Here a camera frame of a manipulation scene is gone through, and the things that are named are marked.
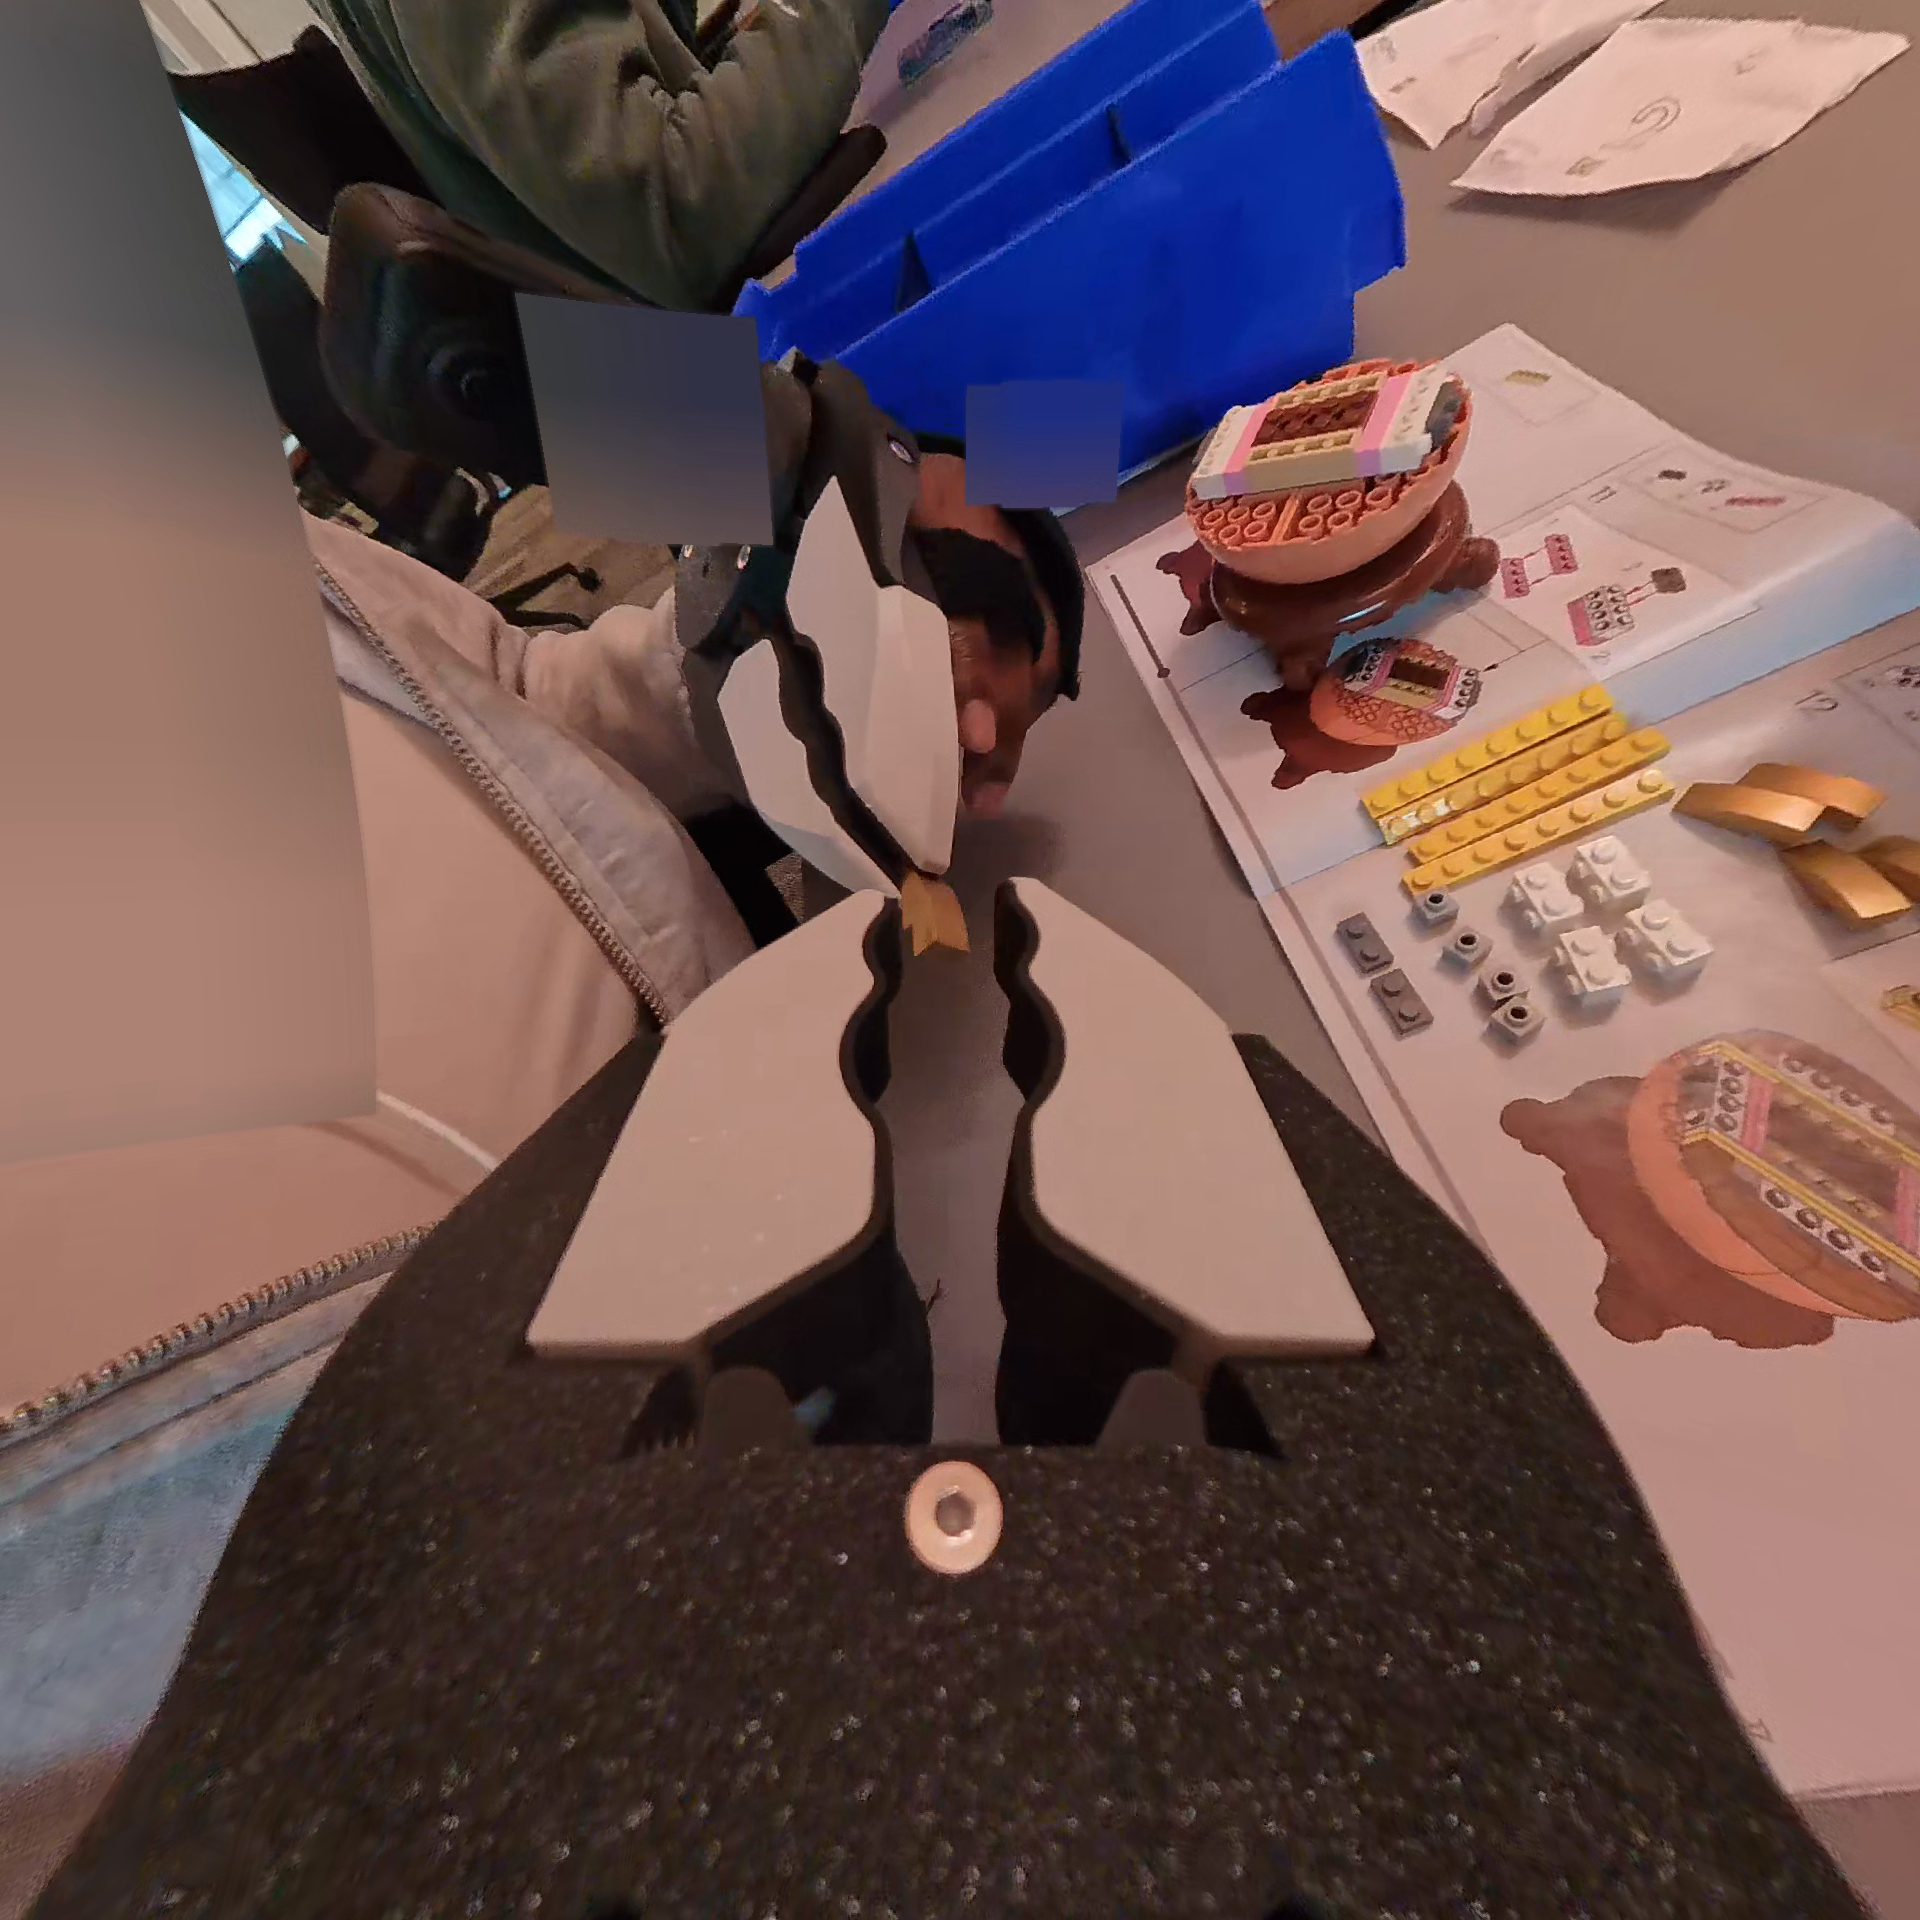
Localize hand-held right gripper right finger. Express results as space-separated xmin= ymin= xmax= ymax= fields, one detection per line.
xmin=1000 ymin=879 xmax=1377 ymax=1374

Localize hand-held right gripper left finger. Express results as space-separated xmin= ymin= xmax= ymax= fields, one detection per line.
xmin=525 ymin=892 xmax=904 ymax=1367

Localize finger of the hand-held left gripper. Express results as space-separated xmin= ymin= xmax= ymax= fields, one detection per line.
xmin=715 ymin=646 xmax=904 ymax=895
xmin=787 ymin=479 xmax=970 ymax=877

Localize blue plastic bin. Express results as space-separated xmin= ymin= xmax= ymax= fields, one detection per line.
xmin=736 ymin=0 xmax=1412 ymax=504

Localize person's left hand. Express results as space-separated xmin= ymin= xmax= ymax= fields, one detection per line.
xmin=910 ymin=504 xmax=1088 ymax=789

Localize black office chair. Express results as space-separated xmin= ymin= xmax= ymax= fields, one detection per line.
xmin=181 ymin=31 xmax=617 ymax=586

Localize brick flowerpot model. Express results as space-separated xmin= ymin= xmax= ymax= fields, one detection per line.
xmin=1177 ymin=353 xmax=1502 ymax=686

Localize white paper sheet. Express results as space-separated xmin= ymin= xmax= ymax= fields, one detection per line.
xmin=1450 ymin=16 xmax=1914 ymax=202
xmin=1358 ymin=0 xmax=1667 ymax=153

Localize brick set instruction booklet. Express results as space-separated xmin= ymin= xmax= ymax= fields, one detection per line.
xmin=1082 ymin=322 xmax=1920 ymax=1800

